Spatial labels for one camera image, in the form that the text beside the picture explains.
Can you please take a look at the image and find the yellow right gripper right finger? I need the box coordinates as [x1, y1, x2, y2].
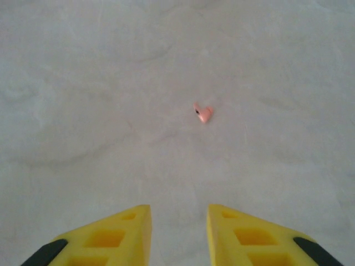
[208, 203, 345, 266]

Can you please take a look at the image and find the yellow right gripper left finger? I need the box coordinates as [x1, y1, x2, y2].
[21, 204, 153, 266]

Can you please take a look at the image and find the pink wireless earbud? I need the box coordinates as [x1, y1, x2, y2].
[192, 101, 215, 125]

